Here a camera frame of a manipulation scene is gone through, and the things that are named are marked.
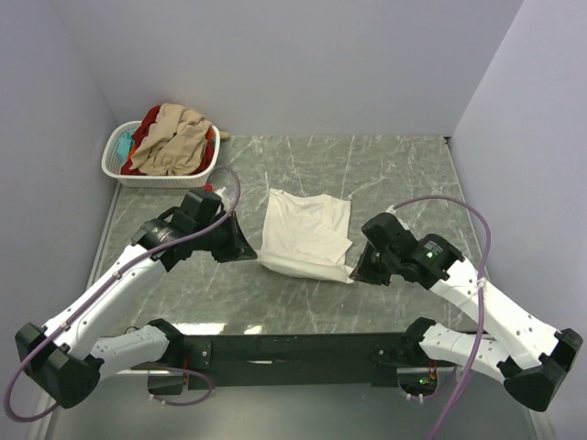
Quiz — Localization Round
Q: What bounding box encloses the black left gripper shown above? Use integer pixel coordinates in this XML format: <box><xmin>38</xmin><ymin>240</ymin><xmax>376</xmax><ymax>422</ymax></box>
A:
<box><xmin>194</xmin><ymin>210</ymin><xmax>257</xmax><ymax>263</ymax></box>

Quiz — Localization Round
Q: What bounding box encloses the cream white t-shirt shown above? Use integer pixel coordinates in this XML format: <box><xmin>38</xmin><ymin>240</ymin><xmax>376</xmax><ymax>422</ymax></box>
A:
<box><xmin>257</xmin><ymin>188</ymin><xmax>353</xmax><ymax>284</ymax></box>

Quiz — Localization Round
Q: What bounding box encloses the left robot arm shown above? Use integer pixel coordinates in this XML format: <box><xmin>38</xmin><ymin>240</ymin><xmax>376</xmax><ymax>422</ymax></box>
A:
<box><xmin>15</xmin><ymin>188</ymin><xmax>257</xmax><ymax>409</ymax></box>

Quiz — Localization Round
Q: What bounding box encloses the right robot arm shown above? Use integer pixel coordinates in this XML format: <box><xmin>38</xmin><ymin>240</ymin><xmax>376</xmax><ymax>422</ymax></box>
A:
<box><xmin>351</xmin><ymin>213</ymin><xmax>583</xmax><ymax>413</ymax></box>

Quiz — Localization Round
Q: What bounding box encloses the beige t-shirt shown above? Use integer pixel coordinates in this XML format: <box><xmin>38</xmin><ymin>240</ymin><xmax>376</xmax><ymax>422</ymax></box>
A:
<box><xmin>129</xmin><ymin>104</ymin><xmax>216</xmax><ymax>177</ymax></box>

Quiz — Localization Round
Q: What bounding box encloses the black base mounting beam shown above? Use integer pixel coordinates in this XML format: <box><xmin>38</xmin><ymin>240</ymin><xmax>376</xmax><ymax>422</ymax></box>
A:
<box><xmin>133</xmin><ymin>333</ymin><xmax>451</xmax><ymax>388</ymax></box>

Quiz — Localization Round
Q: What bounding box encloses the orange garment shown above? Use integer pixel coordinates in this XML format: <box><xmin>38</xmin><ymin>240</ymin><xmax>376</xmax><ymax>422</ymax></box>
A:
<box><xmin>121</xmin><ymin>139</ymin><xmax>137</xmax><ymax>174</ymax></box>

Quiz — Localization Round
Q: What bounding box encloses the white plastic laundry basket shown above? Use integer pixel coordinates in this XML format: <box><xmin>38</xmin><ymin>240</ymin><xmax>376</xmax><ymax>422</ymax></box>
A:
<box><xmin>101</xmin><ymin>121</ymin><xmax>221</xmax><ymax>189</ymax></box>

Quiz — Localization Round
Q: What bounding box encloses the teal garment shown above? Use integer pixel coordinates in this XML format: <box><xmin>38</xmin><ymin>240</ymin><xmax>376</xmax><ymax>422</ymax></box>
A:
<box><xmin>116</xmin><ymin>132</ymin><xmax>134</xmax><ymax>163</ymax></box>

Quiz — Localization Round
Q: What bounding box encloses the red t-shirt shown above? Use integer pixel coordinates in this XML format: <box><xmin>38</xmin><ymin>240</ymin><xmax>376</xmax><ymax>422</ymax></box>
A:
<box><xmin>119</xmin><ymin>105</ymin><xmax>217</xmax><ymax>178</ymax></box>

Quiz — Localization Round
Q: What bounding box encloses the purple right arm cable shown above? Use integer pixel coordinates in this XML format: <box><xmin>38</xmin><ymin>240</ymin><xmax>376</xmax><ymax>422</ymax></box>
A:
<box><xmin>389</xmin><ymin>195</ymin><xmax>495</xmax><ymax>440</ymax></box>

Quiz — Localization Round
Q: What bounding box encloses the aluminium frame rail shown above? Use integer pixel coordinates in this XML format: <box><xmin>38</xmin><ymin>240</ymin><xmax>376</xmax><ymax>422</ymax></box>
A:
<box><xmin>48</xmin><ymin>333</ymin><xmax>536</xmax><ymax>376</ymax></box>

